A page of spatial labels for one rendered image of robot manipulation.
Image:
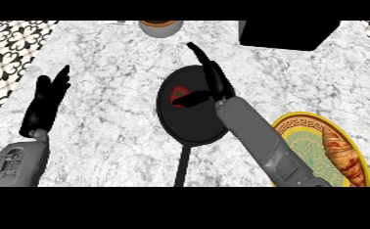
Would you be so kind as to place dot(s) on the brown croissant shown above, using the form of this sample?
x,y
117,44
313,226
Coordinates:
x,y
344,158

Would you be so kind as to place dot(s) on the black frying pan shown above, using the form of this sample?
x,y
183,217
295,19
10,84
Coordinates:
x,y
190,118

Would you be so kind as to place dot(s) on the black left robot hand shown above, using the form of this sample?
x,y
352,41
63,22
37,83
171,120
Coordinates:
x,y
44,105

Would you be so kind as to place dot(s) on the black box appliance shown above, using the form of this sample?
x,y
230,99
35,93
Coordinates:
x,y
283,34

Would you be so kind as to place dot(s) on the red tomato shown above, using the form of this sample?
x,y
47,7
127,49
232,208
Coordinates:
x,y
178,95

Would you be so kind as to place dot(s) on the grey bowl with brown rim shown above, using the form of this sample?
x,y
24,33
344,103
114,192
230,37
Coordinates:
x,y
161,28

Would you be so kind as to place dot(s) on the yellow patterned plate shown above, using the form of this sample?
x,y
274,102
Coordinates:
x,y
308,141

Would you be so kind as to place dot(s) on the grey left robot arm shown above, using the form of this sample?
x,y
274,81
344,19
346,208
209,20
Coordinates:
x,y
21,162

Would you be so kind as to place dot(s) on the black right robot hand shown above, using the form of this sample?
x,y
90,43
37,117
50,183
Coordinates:
x,y
217,79

